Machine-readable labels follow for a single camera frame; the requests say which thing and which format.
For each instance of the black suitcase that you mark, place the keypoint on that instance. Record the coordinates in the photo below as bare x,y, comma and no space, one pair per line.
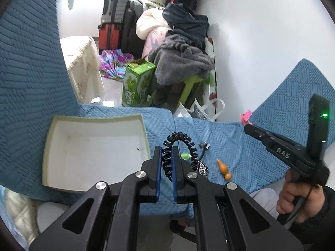
129,41

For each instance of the green white cardboard box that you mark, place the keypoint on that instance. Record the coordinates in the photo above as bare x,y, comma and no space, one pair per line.
80,152

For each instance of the person right jeans leg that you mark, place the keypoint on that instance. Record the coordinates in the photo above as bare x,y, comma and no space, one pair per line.
267,198

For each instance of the grey hard suitcase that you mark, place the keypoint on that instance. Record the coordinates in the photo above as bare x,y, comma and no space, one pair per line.
113,11

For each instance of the cream puffy coat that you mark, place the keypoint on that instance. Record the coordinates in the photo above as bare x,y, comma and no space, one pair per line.
149,20

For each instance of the cream lace covered table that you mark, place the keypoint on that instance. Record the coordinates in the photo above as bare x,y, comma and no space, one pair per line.
82,62

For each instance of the green plastic stool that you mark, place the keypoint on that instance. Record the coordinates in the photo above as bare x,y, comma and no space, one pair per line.
181,93

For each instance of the green jade pendant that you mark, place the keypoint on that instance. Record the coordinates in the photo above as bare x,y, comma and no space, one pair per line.
185,156

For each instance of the green tissue carton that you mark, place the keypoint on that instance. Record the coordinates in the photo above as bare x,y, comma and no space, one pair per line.
137,82

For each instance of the light blue quilted bedding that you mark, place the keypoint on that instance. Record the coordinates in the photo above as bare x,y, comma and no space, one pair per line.
19,215

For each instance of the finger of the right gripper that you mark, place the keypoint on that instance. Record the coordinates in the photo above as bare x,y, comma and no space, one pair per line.
266,138
286,143

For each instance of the dark navy jacket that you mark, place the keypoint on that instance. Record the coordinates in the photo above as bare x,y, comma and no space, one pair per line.
183,21

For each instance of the grey fleece blanket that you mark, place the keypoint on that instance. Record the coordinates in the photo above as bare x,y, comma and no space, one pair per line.
176,60

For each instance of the left blue covered chair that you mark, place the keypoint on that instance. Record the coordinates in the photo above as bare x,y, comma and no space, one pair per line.
35,86

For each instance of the red hard suitcase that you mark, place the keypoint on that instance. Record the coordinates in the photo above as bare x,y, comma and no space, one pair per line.
109,36

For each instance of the pink hair clip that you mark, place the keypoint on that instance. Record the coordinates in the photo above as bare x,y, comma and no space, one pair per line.
245,117

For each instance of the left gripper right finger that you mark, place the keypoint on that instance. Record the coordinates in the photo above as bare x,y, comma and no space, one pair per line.
226,217

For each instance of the colourful purple cloth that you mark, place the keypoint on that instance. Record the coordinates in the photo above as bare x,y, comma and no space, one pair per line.
113,64

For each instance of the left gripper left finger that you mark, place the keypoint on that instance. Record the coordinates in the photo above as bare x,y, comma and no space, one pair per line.
106,216

